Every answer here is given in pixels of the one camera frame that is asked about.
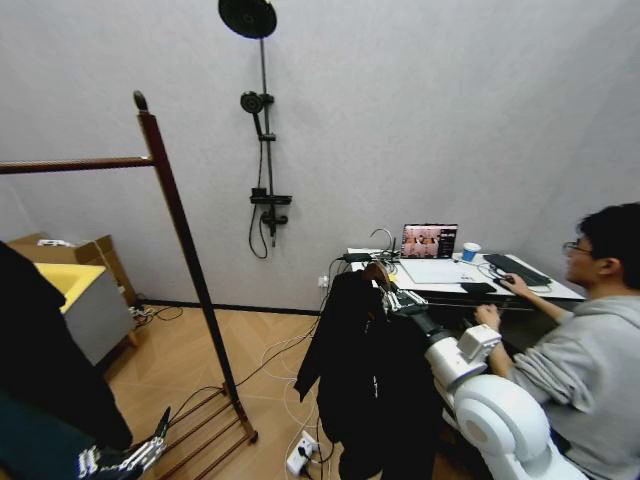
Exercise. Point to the left gripper black wedge finger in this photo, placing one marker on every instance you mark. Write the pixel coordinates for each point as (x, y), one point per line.
(150, 447)
(88, 462)

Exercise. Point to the right gripper silver-barred finger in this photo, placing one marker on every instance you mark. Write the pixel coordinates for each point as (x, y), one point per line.
(414, 299)
(392, 301)

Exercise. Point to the brown wooden hanger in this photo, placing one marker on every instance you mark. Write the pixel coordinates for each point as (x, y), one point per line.
(377, 274)

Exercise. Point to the black jacket garment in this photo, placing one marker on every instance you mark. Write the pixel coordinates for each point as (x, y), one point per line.
(370, 380)

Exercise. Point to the person's right forearm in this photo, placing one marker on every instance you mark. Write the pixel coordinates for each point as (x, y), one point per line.
(547, 304)

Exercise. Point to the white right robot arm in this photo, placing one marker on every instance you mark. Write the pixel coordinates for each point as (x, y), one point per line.
(492, 415)

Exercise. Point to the person's left forearm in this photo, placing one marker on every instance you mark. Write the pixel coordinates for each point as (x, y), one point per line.
(501, 357)

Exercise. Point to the dark teal garment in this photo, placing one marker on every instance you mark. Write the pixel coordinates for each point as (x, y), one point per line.
(35, 442)

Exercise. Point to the black hanging garment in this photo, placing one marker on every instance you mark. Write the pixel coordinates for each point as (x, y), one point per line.
(42, 340)

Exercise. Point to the white desk mat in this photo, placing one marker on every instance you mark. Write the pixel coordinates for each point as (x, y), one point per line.
(440, 271)

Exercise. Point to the black usb hub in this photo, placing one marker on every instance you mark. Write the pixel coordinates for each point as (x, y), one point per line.
(357, 256)

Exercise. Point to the black phone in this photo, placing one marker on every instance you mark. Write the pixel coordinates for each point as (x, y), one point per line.
(477, 288)

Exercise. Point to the open laptop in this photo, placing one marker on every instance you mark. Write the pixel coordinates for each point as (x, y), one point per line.
(429, 241)

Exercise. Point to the blue paper cup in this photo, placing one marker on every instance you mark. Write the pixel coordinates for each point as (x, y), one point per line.
(470, 253)

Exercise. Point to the black computer mouse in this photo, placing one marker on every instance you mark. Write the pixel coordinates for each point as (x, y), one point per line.
(501, 282)

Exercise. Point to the black keyboard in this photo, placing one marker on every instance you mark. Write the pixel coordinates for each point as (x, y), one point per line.
(517, 270)

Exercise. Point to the white-topped desk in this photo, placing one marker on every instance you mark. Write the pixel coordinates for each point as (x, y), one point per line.
(555, 292)

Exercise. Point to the small white power strip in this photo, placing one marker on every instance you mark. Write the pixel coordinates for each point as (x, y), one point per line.
(140, 312)

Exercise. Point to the grey cabinet with yellow top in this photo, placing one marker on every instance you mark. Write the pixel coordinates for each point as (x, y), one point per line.
(95, 315)

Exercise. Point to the person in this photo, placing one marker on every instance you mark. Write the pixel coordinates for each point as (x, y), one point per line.
(590, 360)

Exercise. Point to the black shower column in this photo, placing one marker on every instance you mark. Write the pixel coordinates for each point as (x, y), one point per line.
(269, 165)

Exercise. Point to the brown cardboard box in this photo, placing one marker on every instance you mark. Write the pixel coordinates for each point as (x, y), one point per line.
(95, 251)

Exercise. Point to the dark wooden clothes rack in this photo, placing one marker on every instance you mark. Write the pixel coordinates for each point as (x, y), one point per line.
(172, 205)

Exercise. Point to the black hand shower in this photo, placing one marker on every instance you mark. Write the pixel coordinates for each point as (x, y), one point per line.
(251, 104)

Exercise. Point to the round black shower head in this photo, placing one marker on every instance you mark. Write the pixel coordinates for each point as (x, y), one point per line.
(247, 17)

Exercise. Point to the white wall socket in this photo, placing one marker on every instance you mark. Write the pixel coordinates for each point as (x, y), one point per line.
(324, 282)

